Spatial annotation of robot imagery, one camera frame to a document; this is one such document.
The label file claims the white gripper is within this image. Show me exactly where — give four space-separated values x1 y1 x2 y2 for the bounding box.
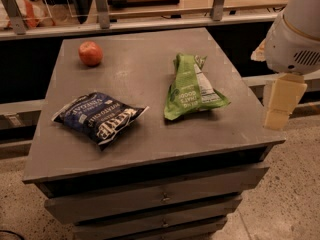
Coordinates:
251 12 320 130

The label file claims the green rice chip bag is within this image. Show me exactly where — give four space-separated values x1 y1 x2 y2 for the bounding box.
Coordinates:
164 53 230 121

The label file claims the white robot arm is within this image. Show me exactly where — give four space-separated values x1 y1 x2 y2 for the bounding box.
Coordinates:
251 0 320 130

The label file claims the blue kettle chip bag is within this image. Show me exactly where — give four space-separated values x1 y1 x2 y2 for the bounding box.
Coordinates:
52 92 148 150

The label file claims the orange white plastic bag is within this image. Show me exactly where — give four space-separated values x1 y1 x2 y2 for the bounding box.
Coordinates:
0 0 47 29

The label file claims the grey drawer cabinet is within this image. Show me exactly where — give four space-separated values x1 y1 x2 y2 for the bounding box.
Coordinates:
23 28 284 240

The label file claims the red apple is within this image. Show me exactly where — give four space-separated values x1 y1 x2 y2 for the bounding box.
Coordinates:
78 41 103 67

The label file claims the grey metal railing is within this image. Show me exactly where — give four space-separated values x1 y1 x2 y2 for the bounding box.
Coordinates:
0 0 289 41

